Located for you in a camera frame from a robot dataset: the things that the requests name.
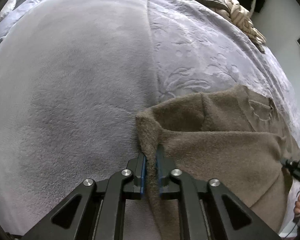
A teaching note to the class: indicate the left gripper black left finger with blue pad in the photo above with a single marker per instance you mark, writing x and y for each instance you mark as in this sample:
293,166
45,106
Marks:
94,209

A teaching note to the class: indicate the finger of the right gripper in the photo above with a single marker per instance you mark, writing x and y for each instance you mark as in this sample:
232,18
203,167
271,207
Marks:
292,166

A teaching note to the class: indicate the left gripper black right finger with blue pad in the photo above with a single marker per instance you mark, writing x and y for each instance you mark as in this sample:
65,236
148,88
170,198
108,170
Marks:
207,209

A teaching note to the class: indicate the brown knit sweater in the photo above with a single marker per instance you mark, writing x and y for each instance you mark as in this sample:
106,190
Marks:
236,135

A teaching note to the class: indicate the plain lavender fleece blanket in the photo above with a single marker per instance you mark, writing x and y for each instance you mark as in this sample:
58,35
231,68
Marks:
73,74

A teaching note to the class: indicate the lavender embossed bedspread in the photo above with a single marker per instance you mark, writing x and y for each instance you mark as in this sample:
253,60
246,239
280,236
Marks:
197,51

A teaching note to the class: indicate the beige cable knit garment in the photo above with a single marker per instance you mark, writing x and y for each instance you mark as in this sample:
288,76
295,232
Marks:
232,11

